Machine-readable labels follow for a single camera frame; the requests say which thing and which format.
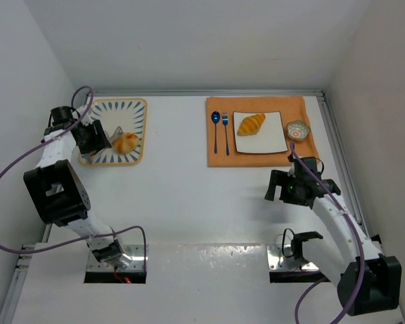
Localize orange croissant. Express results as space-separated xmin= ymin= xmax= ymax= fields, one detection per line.
xmin=237 ymin=113 xmax=266 ymax=136

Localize round striped bread roll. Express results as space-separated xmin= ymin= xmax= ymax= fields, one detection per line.
xmin=112 ymin=132 xmax=140 ymax=155

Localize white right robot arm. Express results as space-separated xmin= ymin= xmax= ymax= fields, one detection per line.
xmin=265 ymin=156 xmax=402 ymax=316

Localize white square plate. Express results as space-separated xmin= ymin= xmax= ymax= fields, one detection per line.
xmin=233 ymin=111 xmax=288 ymax=154

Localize blue fork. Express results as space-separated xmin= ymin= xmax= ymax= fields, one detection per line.
xmin=222 ymin=113 xmax=230 ymax=156

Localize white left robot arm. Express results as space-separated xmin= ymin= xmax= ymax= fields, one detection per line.
xmin=23 ymin=106 xmax=132 ymax=270

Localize blue patterned rectangular tray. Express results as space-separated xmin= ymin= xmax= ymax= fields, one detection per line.
xmin=78 ymin=98 xmax=148 ymax=167

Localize orange cloth placemat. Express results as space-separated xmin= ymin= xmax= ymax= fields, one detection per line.
xmin=206 ymin=97 xmax=310 ymax=167

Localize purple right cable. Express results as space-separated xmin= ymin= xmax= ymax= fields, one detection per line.
xmin=289 ymin=140 xmax=367 ymax=324

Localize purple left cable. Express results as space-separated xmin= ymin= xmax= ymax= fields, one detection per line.
xmin=0 ymin=86 xmax=146 ymax=271

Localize white front board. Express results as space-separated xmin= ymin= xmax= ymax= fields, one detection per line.
xmin=11 ymin=242 xmax=405 ymax=324

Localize purple cable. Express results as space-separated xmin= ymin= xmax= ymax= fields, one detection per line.
xmin=0 ymin=86 xmax=146 ymax=271
xmin=289 ymin=140 xmax=367 ymax=324

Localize metal tongs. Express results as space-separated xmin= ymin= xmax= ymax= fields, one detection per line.
xmin=80 ymin=126 xmax=124 ymax=164

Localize blue spoon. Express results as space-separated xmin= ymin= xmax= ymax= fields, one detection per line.
xmin=211 ymin=111 xmax=220 ymax=154

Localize small flower-shaped bowl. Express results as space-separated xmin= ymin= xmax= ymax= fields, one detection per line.
xmin=286 ymin=120 xmax=311 ymax=141

